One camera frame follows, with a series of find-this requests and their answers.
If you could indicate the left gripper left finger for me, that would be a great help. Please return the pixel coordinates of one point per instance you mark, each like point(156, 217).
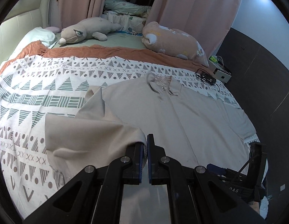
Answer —
point(127, 169)

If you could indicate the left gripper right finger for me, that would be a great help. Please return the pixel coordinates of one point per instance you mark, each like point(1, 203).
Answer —
point(162, 168)

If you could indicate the beige large shirt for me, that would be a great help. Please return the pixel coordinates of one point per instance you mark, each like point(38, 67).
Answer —
point(192, 128)

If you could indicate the white bedside cabinet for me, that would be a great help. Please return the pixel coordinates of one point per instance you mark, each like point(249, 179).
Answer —
point(218, 69)

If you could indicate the patterned white bed cover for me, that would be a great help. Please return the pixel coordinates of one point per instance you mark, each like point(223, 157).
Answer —
point(42, 81)

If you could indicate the pink plush pillow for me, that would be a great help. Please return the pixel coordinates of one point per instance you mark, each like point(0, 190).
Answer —
point(173, 42)

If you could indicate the green sheet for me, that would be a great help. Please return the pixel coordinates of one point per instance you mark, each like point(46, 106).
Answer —
point(114, 39)

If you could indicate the beige plush animal toy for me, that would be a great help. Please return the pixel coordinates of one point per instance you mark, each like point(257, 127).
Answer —
point(90, 28)

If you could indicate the crumpled pale bedding pile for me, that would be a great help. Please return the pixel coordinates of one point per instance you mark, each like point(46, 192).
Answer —
point(131, 17)

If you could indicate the white pillow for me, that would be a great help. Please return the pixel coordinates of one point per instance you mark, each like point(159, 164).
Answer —
point(47, 38)

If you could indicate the pink curtain right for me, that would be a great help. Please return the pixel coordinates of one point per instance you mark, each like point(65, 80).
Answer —
point(208, 21)

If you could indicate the pink curtain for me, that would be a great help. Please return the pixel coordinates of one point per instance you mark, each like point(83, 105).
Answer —
point(208, 21)
point(81, 2)

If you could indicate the pink curtain left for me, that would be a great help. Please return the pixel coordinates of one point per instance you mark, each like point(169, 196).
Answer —
point(81, 2)

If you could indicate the cream padded headboard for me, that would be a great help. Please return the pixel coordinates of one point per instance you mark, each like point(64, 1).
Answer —
point(24, 16)

